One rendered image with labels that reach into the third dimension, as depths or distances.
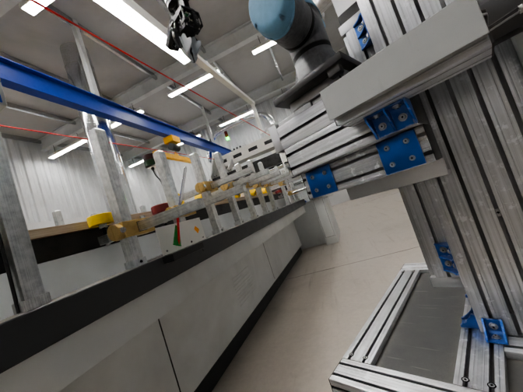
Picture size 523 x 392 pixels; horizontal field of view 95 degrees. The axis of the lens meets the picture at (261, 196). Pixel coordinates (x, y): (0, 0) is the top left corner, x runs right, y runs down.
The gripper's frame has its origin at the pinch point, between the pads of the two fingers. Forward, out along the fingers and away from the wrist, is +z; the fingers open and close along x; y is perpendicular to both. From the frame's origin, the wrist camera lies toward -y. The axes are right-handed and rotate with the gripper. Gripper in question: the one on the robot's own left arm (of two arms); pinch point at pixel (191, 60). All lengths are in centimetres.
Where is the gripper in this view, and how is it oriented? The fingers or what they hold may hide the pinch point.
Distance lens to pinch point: 99.4
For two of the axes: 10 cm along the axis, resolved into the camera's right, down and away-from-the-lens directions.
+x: 6.7, -1.8, 7.2
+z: 3.2, 9.5, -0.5
